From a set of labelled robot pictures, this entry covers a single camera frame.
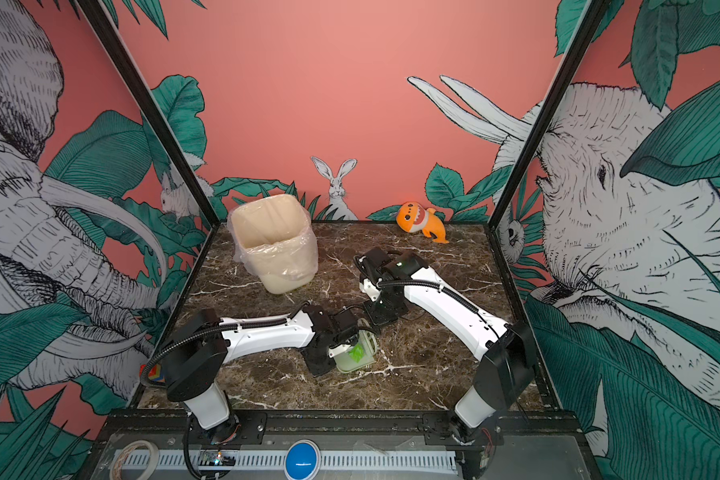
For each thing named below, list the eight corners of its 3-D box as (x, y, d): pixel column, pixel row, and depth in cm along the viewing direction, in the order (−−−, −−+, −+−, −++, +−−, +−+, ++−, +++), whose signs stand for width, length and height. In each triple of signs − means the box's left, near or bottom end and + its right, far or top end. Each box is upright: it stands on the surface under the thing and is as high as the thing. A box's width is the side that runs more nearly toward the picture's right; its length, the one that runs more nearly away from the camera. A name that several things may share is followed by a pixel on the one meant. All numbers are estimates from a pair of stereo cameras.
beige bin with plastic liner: (244, 301, 100) (212, 251, 79) (261, 247, 115) (238, 194, 94) (319, 302, 100) (306, 252, 79) (325, 248, 115) (317, 194, 95)
